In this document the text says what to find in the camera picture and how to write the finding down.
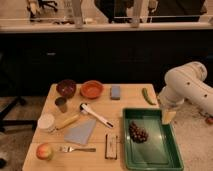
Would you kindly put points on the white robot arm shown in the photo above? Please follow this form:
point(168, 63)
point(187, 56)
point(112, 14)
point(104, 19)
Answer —
point(185, 82)

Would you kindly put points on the orange bowl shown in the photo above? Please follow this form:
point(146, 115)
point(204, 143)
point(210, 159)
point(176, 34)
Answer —
point(91, 89)

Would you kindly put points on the dark red bowl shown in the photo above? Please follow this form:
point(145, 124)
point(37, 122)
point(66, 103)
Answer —
point(66, 88)

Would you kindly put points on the black framed whiteboard eraser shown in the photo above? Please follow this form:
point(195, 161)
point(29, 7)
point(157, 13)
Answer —
point(111, 146)

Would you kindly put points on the blue grey cloth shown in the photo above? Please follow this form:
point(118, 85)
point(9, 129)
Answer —
point(81, 133)

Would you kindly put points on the blue sponge block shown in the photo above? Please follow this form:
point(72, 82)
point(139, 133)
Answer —
point(115, 92)

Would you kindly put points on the green plastic tray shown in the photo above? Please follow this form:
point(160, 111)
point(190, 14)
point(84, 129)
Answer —
point(159, 152)

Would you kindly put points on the small metal cup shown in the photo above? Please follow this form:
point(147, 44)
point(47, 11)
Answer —
point(61, 104)

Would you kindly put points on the green chili pepper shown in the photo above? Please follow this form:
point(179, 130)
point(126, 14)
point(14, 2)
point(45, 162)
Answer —
point(146, 96)

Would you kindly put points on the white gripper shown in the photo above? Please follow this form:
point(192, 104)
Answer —
point(169, 114)

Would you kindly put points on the red yellow apple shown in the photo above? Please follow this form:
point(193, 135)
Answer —
point(44, 151)

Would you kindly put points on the dark grape bunch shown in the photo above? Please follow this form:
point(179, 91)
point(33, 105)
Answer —
point(137, 134)

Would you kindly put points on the silver fork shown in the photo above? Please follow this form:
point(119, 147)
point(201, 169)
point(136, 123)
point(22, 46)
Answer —
point(68, 149)

